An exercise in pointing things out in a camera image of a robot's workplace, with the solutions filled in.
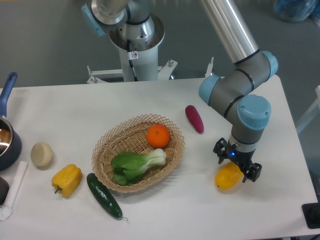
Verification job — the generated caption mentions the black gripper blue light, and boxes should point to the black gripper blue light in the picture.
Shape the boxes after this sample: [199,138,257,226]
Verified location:
[213,137,262,183]

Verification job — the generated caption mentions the yellow mango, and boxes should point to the yellow mango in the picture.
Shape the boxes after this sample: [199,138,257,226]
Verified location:
[214,161,243,190]

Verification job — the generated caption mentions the woven wicker basket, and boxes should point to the woven wicker basket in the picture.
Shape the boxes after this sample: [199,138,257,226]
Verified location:
[91,114,185,194]

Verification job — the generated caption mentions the dark green cucumber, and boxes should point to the dark green cucumber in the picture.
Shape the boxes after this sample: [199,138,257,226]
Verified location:
[86,173,128,220]

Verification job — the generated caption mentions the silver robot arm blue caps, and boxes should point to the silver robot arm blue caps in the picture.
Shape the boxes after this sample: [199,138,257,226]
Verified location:
[81,0,278,181]

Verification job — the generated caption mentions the purple sweet potato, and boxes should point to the purple sweet potato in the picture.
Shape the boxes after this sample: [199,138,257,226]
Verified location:
[185,105,204,134]

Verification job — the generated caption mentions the orange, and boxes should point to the orange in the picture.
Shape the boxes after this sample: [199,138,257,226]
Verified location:
[146,124,170,148]

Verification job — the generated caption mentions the black device right edge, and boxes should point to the black device right edge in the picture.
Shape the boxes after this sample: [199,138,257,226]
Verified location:
[301,202,320,229]

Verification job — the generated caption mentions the green bok choy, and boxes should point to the green bok choy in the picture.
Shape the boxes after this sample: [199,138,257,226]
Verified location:
[110,148,167,186]

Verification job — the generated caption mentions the blue plastic bag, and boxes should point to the blue plastic bag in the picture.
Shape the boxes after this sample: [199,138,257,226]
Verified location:
[273,0,319,23]

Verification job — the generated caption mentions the yellow bell pepper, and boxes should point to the yellow bell pepper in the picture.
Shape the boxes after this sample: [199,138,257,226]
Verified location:
[51,164,83,198]

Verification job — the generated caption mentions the dark grey object left edge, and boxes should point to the dark grey object left edge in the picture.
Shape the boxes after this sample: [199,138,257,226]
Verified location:
[0,177,10,205]

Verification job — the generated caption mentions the white folded cloth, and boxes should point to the white folded cloth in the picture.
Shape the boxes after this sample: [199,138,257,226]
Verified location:
[0,161,28,222]

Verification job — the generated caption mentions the white metal frame right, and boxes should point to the white metal frame right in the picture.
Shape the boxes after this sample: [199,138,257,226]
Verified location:
[295,85,320,135]

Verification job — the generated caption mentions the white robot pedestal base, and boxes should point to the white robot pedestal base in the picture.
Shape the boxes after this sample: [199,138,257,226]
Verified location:
[87,49,178,84]

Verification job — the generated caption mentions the blue saucepan with handle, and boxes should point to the blue saucepan with handle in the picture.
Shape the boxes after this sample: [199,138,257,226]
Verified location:
[0,72,22,171]

